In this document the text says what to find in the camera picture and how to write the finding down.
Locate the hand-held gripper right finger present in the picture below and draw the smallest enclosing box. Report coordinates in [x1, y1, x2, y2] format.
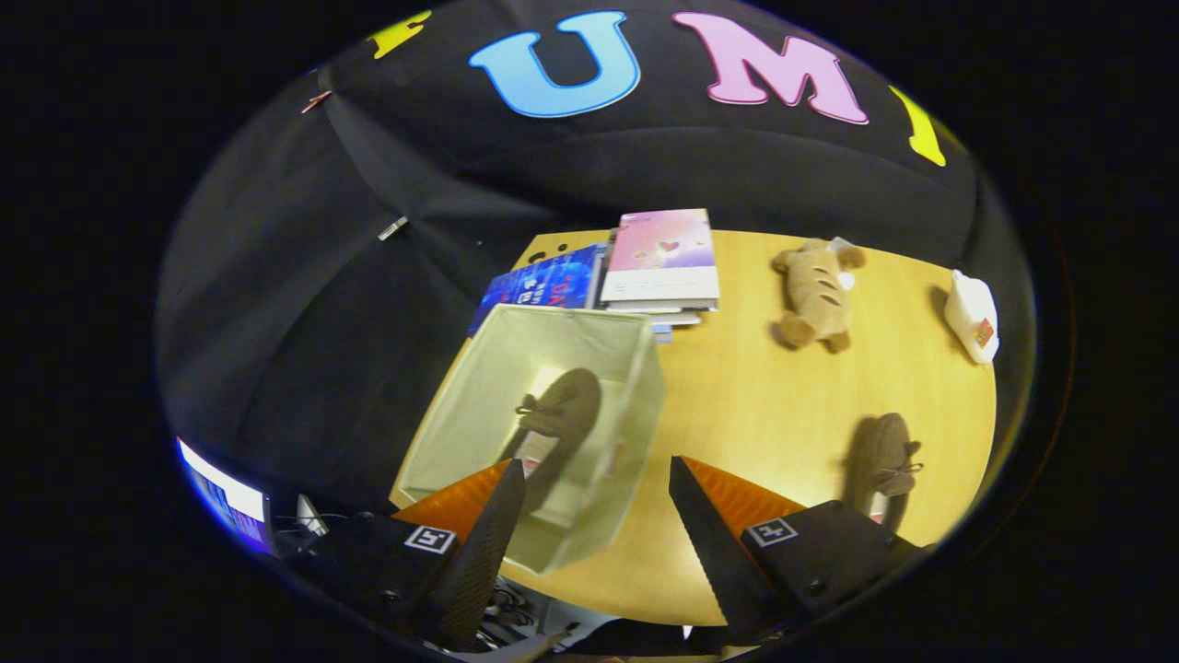
[669, 456, 922, 646]

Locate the white plush toy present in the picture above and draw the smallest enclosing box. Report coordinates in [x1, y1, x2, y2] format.
[944, 270, 1000, 365]

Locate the black backdrop cloth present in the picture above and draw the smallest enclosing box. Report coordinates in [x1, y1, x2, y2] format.
[157, 0, 1037, 517]

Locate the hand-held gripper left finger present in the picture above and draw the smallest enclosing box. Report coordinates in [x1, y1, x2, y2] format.
[276, 458, 528, 650]

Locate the pink cover book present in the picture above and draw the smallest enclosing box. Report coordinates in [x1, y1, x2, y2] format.
[601, 209, 720, 312]

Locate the brown bread plush toy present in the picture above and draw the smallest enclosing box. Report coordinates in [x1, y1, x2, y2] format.
[772, 238, 867, 354]

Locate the pale green fabric storage box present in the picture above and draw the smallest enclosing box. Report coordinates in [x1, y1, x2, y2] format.
[394, 304, 666, 576]

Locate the blue cover book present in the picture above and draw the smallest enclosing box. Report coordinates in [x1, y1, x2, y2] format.
[468, 243, 609, 337]

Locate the computer monitor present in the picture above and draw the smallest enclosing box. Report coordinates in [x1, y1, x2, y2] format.
[177, 437, 274, 555]

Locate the thin white book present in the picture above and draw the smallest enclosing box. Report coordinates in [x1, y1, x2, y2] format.
[649, 311, 703, 343]

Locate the brown suede shoe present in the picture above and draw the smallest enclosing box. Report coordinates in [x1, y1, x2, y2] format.
[502, 368, 602, 512]
[847, 413, 924, 530]

